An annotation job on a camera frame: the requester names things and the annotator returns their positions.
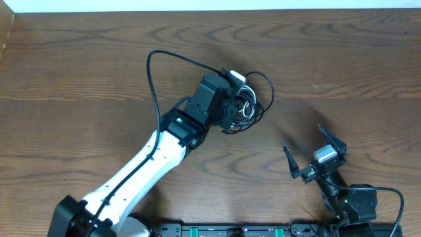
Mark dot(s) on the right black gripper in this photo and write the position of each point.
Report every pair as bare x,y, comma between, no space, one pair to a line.
308,172

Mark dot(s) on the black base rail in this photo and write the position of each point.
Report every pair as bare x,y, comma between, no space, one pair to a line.
299,228

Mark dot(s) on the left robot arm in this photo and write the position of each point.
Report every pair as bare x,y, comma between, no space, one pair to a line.
107,210

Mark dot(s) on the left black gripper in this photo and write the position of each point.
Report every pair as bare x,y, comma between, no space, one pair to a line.
235,113

